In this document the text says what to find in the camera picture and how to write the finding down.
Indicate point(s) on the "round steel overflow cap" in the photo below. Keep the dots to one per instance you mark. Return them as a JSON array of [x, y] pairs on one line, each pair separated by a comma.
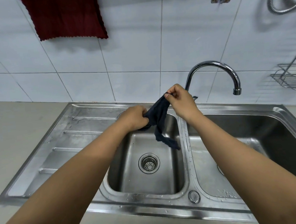
[[194, 197]]

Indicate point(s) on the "person's left hand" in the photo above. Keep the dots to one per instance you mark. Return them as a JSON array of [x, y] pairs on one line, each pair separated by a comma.
[[132, 118]]

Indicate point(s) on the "dark blue wet cloth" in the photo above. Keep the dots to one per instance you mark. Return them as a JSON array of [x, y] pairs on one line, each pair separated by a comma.
[[159, 120]]

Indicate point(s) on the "round sink drain strainer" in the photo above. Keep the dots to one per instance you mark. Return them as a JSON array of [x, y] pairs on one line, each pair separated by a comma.
[[149, 163]]

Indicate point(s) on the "person's left forearm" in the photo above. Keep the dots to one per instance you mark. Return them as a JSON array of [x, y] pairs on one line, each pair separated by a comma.
[[58, 188]]

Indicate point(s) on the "person's right forearm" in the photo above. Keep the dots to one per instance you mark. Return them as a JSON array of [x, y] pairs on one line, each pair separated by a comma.
[[249, 166]]

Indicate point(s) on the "person's right fingers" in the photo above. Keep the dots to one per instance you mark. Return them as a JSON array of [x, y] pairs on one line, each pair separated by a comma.
[[170, 96]]

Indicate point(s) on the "chrome gooseneck faucet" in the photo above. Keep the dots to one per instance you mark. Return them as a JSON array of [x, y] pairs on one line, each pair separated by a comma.
[[211, 69]]

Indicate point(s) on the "dark red hanging towel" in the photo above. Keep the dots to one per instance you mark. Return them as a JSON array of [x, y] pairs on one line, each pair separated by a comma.
[[65, 16]]

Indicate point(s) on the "person's right hand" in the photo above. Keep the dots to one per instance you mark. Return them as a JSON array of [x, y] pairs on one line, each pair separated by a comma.
[[181, 101]]

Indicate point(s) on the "stainless steel double sink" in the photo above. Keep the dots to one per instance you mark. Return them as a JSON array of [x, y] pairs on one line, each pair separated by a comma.
[[152, 162]]

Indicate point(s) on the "person's left fingers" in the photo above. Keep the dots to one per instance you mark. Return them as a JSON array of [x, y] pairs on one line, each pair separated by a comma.
[[143, 120]]

